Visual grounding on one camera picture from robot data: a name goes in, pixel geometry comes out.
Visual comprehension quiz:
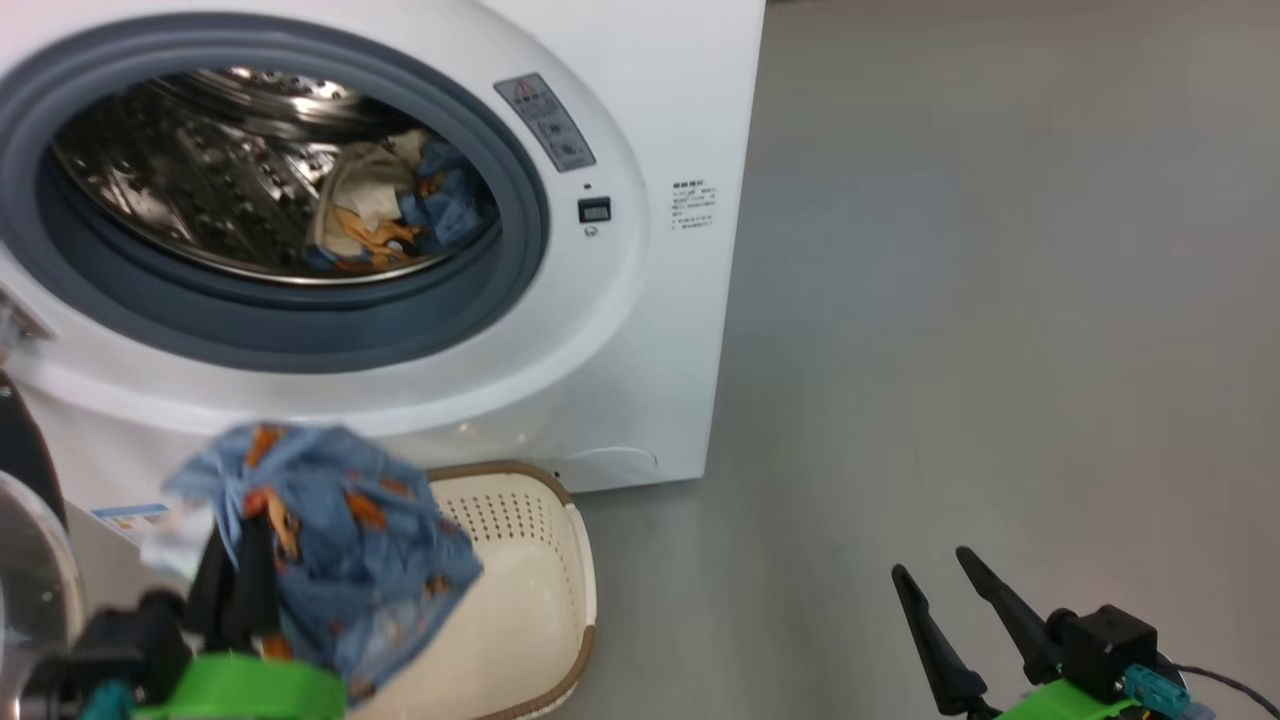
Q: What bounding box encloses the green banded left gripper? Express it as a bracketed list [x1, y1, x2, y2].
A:
[135, 515, 348, 720]

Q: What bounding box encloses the printed text label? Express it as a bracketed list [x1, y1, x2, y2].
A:
[670, 180, 720, 232]

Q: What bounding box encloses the blue orange patterned garment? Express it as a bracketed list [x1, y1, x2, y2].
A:
[165, 423, 486, 703]
[398, 140, 498, 253]

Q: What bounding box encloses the round white filter cover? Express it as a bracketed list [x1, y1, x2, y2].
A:
[560, 445, 660, 482]

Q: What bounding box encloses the white washing machine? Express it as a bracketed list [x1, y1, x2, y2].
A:
[0, 0, 767, 566]

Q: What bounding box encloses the teal right camera cable connector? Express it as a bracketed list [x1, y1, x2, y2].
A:
[1125, 663, 1280, 720]

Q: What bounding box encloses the cream garment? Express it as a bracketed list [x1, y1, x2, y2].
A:
[308, 140, 433, 266]

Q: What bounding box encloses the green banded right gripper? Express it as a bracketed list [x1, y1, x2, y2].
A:
[892, 547, 1143, 720]

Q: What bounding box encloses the teal left camera cable connector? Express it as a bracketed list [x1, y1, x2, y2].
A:
[85, 680, 138, 720]

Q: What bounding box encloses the blue energy label sticker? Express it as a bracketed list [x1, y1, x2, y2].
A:
[92, 503, 216, 573]

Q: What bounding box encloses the teal camera cable connector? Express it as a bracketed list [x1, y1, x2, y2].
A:
[85, 680, 138, 720]
[1125, 663, 1280, 720]

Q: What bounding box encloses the cream perforated laundry basket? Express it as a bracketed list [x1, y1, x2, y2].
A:
[345, 462, 599, 720]

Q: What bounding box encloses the round dark washing machine door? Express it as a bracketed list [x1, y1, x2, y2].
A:
[0, 370, 87, 720]

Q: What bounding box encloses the grey warning sticker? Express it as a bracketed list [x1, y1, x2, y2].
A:
[494, 72, 598, 174]

